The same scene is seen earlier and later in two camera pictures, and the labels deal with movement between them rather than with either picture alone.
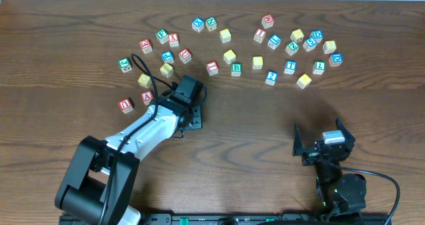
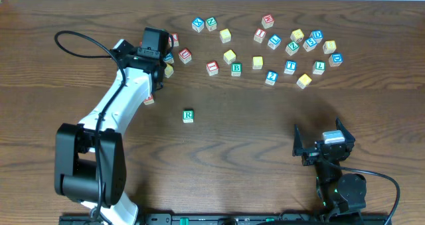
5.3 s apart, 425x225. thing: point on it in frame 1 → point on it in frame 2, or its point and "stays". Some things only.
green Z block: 291,48 stays
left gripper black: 197,117 → 163,74
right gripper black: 321,150 stays
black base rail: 267,218 stays
